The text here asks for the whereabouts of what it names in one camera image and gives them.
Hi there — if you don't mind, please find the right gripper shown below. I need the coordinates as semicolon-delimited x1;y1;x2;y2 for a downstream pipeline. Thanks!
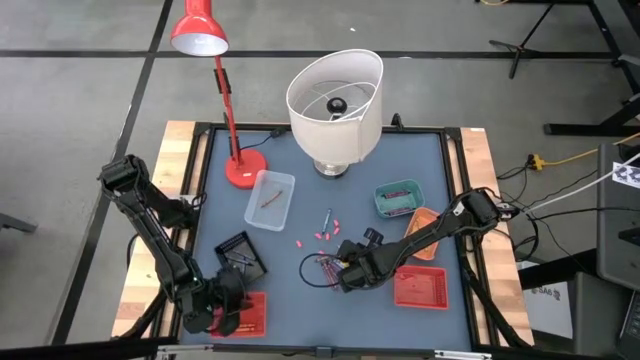
335;228;401;294

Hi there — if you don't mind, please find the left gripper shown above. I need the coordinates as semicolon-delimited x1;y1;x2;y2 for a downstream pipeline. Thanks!
182;272;251;335

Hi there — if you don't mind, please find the pile of crayons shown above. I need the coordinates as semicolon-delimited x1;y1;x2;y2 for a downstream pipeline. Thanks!
319;255;335;291

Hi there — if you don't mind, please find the red mesh basket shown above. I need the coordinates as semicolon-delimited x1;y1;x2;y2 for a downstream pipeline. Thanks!
393;264;450;311
209;291;269;340

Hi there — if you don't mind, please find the black mesh basket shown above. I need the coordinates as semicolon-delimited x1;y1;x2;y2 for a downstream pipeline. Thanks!
214;230;270;291

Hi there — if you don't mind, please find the orange plastic bin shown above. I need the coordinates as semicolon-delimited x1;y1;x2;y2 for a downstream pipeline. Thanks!
402;206;442;262

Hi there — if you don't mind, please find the teal plastic bin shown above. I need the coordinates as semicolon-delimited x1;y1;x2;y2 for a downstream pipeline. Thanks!
373;178;426;220

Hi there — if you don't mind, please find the clear plastic bin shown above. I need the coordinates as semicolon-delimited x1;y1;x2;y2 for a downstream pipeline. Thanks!
243;169;297;233

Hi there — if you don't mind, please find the white shade silver table lamp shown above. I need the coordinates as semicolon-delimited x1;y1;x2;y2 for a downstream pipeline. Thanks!
285;48;385;180

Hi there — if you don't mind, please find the wooden table side board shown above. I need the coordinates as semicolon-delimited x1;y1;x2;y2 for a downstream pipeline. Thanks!
457;127;535;347
112;119;210;339

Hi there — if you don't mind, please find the white labelled box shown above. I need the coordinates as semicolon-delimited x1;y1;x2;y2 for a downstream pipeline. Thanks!
519;280;575;341

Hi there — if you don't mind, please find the grey furniture foot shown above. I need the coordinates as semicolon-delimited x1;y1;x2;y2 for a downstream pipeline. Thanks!
0;212;39;234

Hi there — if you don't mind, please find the dark grey case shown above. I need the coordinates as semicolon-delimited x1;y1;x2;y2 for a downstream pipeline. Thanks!
569;272;640;359

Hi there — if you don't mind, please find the grey cabinet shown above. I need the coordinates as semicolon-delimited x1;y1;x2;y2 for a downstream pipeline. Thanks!
597;143;640;292

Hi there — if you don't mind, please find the black floor stand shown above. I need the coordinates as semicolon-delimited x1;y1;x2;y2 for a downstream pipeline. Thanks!
543;53;640;137

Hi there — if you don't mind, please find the black tripod stand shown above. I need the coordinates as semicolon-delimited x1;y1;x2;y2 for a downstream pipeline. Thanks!
488;0;624;81

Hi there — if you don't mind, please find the red desk lamp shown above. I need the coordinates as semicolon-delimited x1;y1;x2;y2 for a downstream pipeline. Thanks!
169;0;270;190

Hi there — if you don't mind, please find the printed marker tag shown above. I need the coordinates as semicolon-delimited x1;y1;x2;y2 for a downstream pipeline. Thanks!
612;161;640;190

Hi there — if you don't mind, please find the silver metal bracket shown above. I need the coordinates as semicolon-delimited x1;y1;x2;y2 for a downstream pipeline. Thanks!
433;349;492;360
156;343;215;357

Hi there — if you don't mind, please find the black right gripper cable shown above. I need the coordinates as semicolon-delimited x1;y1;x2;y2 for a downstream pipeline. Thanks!
298;252;347;290

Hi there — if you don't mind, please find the black lamp power cord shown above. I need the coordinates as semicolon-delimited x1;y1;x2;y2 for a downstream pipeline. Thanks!
238;127;290;152

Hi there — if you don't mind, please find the black aluminium table frame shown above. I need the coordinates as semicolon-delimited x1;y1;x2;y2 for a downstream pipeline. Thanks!
112;119;536;360

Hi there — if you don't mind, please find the yellow extension cord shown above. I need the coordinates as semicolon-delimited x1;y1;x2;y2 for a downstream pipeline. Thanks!
527;132;640;170

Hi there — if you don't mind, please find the black floor cable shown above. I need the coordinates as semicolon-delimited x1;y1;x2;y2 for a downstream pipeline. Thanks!
529;204;640;222

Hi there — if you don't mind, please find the white cable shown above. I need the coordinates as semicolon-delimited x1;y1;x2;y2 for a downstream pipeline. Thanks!
524;152;640;216

